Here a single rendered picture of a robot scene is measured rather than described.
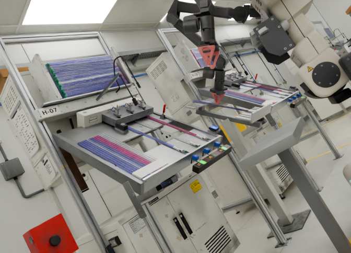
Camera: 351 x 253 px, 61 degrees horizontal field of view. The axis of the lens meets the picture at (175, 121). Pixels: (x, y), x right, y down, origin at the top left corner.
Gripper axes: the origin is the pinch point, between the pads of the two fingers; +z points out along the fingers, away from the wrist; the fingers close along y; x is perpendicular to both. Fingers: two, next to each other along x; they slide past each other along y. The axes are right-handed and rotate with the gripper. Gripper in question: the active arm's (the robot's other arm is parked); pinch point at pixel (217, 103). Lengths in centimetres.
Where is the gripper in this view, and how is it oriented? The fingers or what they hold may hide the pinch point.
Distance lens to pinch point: 179.3
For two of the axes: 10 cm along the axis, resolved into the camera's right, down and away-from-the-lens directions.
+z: -0.4, 9.2, 3.8
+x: 7.8, 2.7, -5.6
